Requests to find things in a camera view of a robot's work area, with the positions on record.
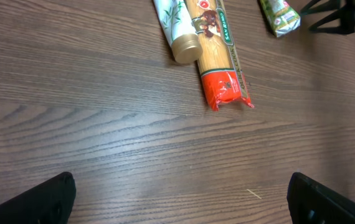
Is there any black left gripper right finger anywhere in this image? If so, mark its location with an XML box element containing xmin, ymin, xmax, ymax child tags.
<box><xmin>286</xmin><ymin>172</ymin><xmax>355</xmax><ymax>224</ymax></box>

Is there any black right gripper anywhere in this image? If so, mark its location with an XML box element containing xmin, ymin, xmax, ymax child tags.
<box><xmin>300</xmin><ymin>0</ymin><xmax>355</xmax><ymax>34</ymax></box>

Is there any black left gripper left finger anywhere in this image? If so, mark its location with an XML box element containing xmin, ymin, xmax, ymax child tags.
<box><xmin>0</xmin><ymin>172</ymin><xmax>77</xmax><ymax>224</ymax></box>

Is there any green tea drink carton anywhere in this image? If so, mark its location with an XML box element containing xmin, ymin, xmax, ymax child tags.
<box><xmin>260</xmin><ymin>0</ymin><xmax>301</xmax><ymax>37</ymax></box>

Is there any San Remo spaghetti pack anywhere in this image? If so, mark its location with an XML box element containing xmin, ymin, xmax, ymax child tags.
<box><xmin>185</xmin><ymin>0</ymin><xmax>254</xmax><ymax>111</ymax></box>

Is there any white bamboo tube bottle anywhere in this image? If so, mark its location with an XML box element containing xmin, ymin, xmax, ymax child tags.
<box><xmin>153</xmin><ymin>0</ymin><xmax>202</xmax><ymax>64</ymax></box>

